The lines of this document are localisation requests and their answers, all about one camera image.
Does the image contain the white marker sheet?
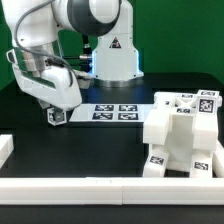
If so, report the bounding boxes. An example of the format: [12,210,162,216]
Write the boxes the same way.
[70,104,152,122]

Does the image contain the white front fence bar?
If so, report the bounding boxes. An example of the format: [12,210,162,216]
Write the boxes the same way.
[0,178,224,205]

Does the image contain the black cable bundle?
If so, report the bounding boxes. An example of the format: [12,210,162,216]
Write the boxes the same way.
[61,55,93,71]

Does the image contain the small white tagged cube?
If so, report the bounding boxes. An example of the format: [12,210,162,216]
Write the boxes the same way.
[196,90,221,114]

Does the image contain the white fence bar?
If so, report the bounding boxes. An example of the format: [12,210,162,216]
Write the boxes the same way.
[0,178,224,205]
[0,134,14,168]
[213,142,224,178]

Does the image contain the white left fence bar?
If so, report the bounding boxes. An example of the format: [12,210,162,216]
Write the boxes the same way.
[0,134,14,168]

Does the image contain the small white tagged nut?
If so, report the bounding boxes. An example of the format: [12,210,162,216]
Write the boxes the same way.
[47,108,67,126]

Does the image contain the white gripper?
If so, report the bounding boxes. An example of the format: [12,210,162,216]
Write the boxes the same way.
[6,49,82,123]

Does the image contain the white right fence bar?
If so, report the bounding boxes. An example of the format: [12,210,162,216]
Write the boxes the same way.
[213,142,224,178]

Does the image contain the white chair seat part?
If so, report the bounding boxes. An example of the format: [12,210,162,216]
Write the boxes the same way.
[165,108,194,172]

